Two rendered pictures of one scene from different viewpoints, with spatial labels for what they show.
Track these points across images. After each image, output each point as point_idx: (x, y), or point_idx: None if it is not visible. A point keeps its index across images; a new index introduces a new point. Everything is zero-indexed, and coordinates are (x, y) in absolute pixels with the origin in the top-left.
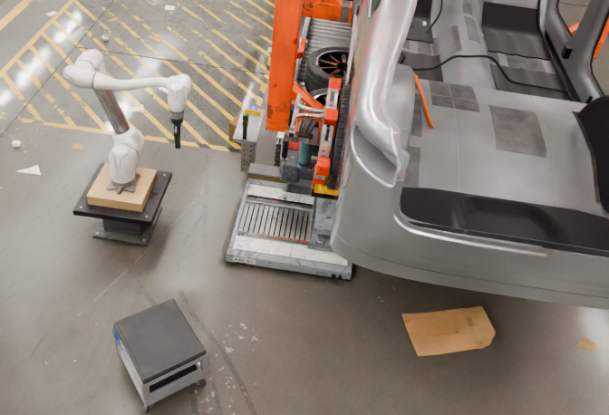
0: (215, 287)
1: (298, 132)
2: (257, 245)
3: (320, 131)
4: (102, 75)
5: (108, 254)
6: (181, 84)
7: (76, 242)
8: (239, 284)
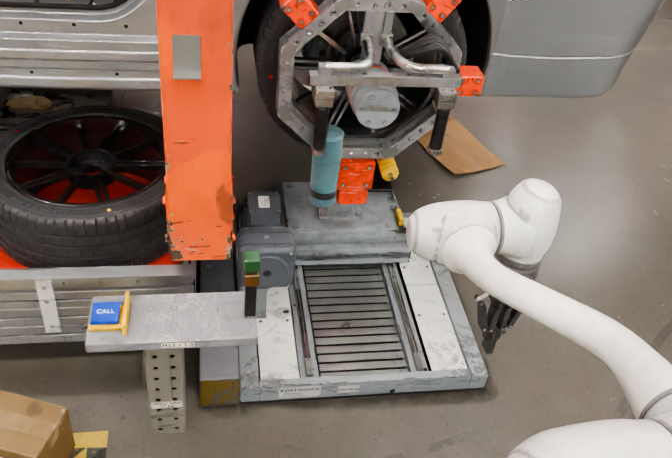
0: (548, 392)
1: (456, 67)
2: (436, 332)
3: (387, 71)
4: (665, 369)
5: None
6: (488, 204)
7: None
8: (517, 358)
